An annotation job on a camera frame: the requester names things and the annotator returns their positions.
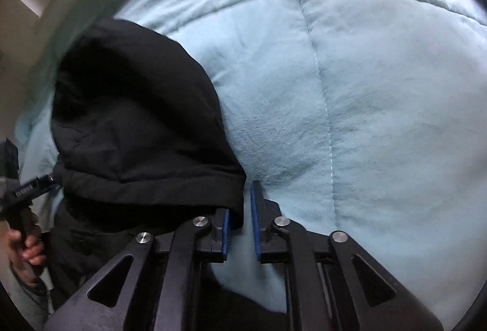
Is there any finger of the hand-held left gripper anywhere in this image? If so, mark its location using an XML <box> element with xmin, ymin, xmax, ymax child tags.
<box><xmin>17</xmin><ymin>172</ymin><xmax>58</xmax><ymax>198</ymax></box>

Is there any person's left hand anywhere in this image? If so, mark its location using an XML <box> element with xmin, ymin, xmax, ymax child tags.
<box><xmin>7</xmin><ymin>213</ymin><xmax>47</xmax><ymax>288</ymax></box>

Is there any black hooded jacket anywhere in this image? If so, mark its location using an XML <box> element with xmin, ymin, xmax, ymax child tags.
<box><xmin>47</xmin><ymin>17</ymin><xmax>248</xmax><ymax>331</ymax></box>

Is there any light blue quilted blanket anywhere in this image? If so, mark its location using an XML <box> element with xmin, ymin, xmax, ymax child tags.
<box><xmin>15</xmin><ymin>0</ymin><xmax>487</xmax><ymax>331</ymax></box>

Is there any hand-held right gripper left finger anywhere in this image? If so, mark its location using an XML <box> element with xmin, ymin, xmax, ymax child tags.
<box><xmin>44</xmin><ymin>208</ymin><xmax>231</xmax><ymax>331</ymax></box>

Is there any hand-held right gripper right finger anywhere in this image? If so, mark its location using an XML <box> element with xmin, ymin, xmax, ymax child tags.
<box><xmin>250</xmin><ymin>180</ymin><xmax>445</xmax><ymax>331</ymax></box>

